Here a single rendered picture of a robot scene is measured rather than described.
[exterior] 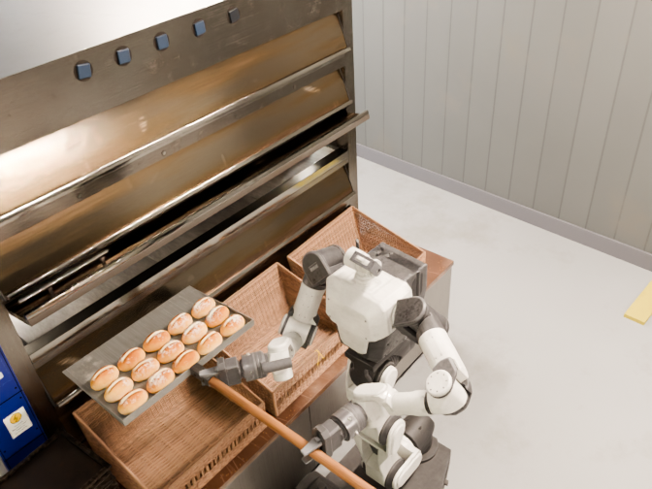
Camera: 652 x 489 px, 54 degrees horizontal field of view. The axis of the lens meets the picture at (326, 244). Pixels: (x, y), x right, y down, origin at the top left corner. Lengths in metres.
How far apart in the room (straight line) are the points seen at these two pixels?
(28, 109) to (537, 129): 3.35
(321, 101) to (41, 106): 1.36
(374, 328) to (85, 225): 1.06
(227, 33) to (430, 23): 2.50
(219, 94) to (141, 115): 0.35
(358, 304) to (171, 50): 1.10
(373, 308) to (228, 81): 1.11
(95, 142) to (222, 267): 0.89
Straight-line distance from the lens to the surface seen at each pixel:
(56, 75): 2.16
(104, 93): 2.26
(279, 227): 3.06
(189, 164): 2.56
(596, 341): 4.07
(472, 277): 4.35
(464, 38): 4.68
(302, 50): 2.87
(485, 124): 4.79
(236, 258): 2.91
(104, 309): 2.55
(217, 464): 2.63
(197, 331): 2.23
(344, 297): 2.07
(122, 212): 2.41
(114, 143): 2.31
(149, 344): 2.25
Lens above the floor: 2.74
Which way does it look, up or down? 36 degrees down
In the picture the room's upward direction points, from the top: 4 degrees counter-clockwise
